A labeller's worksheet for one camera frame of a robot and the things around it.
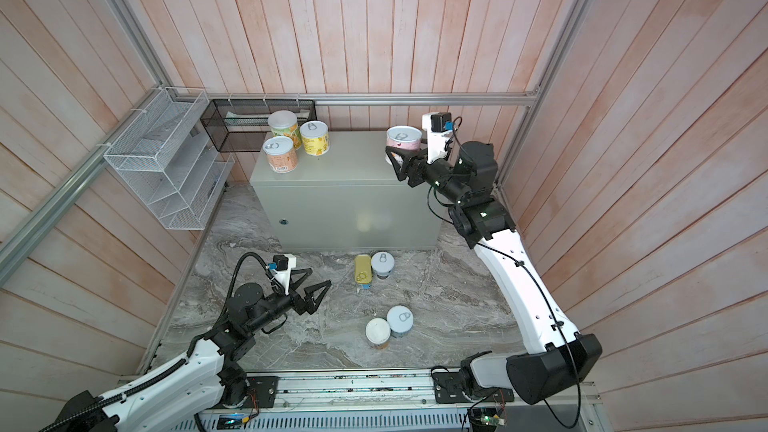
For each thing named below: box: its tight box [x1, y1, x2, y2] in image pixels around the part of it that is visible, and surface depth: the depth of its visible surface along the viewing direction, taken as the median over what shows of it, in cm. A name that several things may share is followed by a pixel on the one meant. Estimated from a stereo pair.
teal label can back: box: [371, 251, 395, 279], surface depth 93 cm
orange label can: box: [262, 135, 298, 174], surface depth 75 cm
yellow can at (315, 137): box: [299, 120, 330, 156], surface depth 80 cm
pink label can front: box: [385, 125, 423, 166], surface depth 61 cm
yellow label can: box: [268, 110, 302, 149], surface depth 78 cm
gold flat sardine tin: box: [354, 254, 373, 284], surface depth 92 cm
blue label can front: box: [387, 305, 414, 338], surface depth 81 cm
